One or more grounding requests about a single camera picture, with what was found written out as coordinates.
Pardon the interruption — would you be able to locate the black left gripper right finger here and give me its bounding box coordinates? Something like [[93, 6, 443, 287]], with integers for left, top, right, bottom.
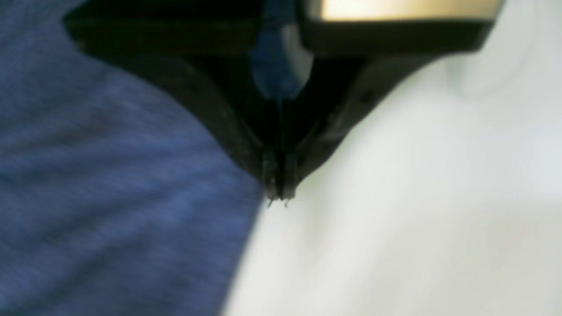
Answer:
[[280, 0, 499, 200]]

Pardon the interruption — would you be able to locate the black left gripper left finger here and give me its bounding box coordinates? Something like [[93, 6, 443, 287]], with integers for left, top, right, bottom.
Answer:
[[62, 0, 281, 200]]

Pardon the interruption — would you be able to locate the blue t-shirt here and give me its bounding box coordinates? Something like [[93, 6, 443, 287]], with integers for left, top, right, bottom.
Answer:
[[1, 0, 262, 316]]

